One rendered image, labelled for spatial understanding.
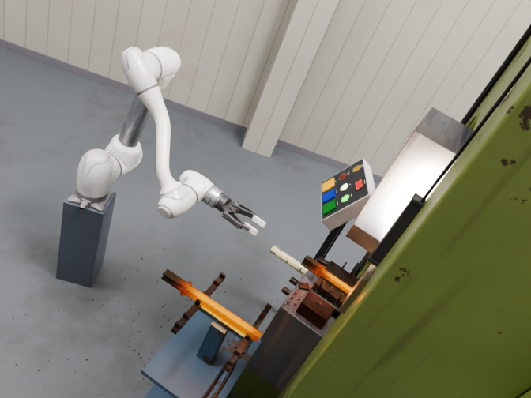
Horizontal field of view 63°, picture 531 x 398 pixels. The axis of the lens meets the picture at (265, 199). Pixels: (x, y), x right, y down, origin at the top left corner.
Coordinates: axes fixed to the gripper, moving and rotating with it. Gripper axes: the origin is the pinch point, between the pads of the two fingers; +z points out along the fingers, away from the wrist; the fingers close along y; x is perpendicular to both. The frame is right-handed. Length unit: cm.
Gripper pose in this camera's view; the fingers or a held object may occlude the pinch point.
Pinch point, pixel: (256, 226)
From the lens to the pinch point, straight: 192.0
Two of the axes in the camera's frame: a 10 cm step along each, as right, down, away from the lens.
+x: 3.4, -7.4, -5.8
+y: -4.8, 3.9, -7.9
